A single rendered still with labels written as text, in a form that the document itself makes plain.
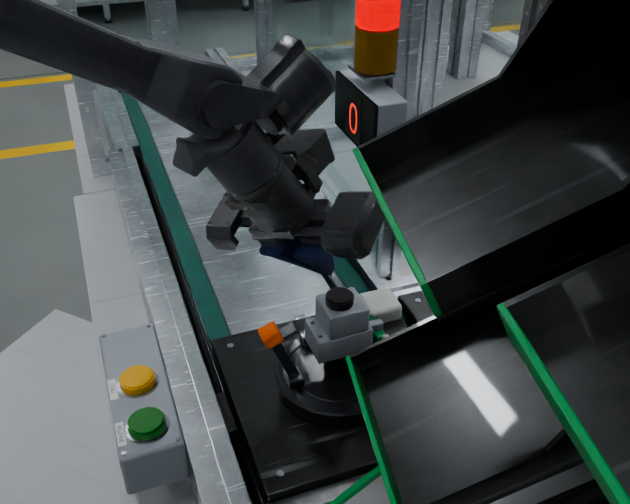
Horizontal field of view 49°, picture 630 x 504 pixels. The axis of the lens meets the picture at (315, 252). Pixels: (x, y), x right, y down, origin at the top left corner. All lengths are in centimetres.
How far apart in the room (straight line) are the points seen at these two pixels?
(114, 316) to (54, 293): 158
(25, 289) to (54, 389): 174
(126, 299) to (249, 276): 21
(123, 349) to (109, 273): 33
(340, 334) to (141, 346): 28
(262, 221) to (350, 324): 17
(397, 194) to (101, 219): 102
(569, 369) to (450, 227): 10
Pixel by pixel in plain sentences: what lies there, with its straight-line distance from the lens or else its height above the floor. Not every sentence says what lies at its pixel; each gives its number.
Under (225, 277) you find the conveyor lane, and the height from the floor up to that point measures 92.
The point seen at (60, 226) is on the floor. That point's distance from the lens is 307.
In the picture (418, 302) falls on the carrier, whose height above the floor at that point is 97.
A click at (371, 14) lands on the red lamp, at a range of 80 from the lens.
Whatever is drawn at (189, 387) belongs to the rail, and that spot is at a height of 95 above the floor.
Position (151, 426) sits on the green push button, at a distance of 78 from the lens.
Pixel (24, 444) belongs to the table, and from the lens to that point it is 96.
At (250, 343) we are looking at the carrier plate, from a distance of 86.
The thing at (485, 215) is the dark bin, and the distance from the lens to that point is 35.
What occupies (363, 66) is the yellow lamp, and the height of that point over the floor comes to 127.
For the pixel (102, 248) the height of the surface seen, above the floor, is 86.
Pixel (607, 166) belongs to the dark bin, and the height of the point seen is 139.
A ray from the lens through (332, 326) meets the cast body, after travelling 72.
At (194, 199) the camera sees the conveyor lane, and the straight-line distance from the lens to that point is 126.
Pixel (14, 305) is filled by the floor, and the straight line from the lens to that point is 267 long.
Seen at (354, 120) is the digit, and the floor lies 120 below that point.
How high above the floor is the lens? 154
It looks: 35 degrees down
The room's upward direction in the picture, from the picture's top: straight up
